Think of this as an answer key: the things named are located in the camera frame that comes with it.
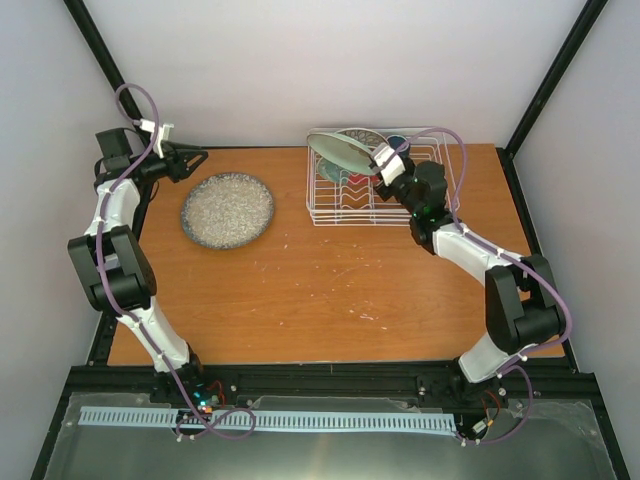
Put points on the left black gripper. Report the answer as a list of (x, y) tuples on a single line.
[(176, 164)]

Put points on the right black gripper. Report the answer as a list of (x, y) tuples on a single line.
[(380, 190)]

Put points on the dark blue mug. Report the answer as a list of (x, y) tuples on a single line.
[(397, 142)]

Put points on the floral patterned bowl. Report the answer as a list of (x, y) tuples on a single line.
[(369, 138)]

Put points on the large grey rimmed plate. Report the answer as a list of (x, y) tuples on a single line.
[(227, 211)]

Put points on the mint plate with flower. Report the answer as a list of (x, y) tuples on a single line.
[(343, 151)]

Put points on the red and teal plate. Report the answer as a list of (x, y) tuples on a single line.
[(335, 174)]

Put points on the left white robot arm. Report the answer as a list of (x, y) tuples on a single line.
[(115, 274)]

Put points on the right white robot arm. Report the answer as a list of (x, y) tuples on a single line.
[(523, 310)]

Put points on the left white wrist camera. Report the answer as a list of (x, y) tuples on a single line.
[(159, 134)]

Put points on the white wire dish rack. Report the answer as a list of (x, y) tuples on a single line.
[(329, 204)]

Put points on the black left frame post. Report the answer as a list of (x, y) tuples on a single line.
[(87, 27)]

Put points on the black frame post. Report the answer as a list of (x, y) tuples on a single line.
[(571, 45), (87, 27)]

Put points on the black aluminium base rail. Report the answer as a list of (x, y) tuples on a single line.
[(425, 384)]

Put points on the black right frame post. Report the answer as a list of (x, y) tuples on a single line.
[(571, 45)]

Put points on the light blue cable duct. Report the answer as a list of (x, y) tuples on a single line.
[(273, 421)]

